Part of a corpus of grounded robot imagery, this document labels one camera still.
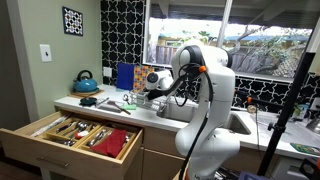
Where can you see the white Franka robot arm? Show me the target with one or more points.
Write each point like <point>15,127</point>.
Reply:
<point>216,100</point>

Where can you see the grey utensil drying holder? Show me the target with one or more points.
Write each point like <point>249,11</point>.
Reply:
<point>140,96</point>

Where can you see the wooden base cabinet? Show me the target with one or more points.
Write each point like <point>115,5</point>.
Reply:
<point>160,156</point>

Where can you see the framed patterned tile picture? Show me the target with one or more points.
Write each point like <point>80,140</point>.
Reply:
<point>72,21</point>

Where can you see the green patterned mat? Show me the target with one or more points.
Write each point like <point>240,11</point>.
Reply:
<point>305,149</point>

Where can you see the stainless steel sink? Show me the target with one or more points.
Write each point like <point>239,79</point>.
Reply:
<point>166,113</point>

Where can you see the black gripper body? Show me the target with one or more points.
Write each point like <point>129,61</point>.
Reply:
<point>161,92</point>

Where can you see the steel spoon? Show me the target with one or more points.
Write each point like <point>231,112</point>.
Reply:
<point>82,126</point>

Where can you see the wooden drawer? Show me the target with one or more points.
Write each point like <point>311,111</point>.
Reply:
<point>33,146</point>

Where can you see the green sponge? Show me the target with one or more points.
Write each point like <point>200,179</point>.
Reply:
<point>130,107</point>

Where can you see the white light switch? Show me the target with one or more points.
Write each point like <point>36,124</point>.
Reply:
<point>46,53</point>

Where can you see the black tripod pole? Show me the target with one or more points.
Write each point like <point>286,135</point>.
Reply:
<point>293,90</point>

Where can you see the red cloth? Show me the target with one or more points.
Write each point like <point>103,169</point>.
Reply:
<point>110,143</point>

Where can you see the white wall outlet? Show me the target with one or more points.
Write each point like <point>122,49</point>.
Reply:
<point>107,72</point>

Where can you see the kitchen window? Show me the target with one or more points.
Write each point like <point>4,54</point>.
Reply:
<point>186,33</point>

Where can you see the wooden trivet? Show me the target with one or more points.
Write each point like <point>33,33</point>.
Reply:
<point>78,94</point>

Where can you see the blue box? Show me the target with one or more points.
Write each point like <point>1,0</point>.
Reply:
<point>125,76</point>

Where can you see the teal kettle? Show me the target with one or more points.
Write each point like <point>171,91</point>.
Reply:
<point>85,85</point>

